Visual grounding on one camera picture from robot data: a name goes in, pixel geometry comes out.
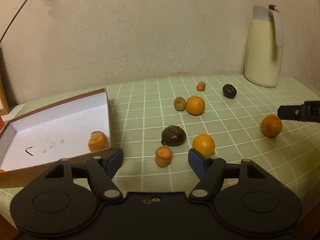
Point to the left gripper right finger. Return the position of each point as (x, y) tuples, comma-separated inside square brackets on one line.
[(210, 173)]

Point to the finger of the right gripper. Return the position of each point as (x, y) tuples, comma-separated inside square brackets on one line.
[(294, 112)]

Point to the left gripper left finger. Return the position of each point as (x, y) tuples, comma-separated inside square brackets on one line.
[(101, 172)]

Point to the small wrinkled orange fruit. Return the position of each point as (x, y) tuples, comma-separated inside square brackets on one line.
[(163, 156)]

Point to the tangerine at right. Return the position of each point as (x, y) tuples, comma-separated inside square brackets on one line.
[(271, 126)]

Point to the smooth orange near gripper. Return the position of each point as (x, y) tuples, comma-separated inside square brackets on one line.
[(204, 144)]

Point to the wrinkled orange in box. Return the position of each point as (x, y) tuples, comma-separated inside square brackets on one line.
[(98, 141)]

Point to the shallow white cardboard box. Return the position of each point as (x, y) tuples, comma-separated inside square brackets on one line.
[(34, 141)]

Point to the dark brown mangosteen near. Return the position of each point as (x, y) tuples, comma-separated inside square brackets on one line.
[(173, 136)]

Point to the cream thermos jug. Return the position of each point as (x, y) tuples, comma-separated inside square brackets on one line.
[(265, 45)]

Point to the dark passion fruit far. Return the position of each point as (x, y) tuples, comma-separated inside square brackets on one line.
[(229, 91)]

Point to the large tangerine centre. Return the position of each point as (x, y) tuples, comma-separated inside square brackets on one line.
[(195, 105)]

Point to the small brown-green kiwi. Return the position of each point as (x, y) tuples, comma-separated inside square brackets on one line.
[(179, 103)]

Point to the small kumquat far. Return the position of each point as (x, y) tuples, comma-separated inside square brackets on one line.
[(201, 86)]

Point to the wood framed picture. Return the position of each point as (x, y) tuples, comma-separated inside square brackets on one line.
[(4, 108)]

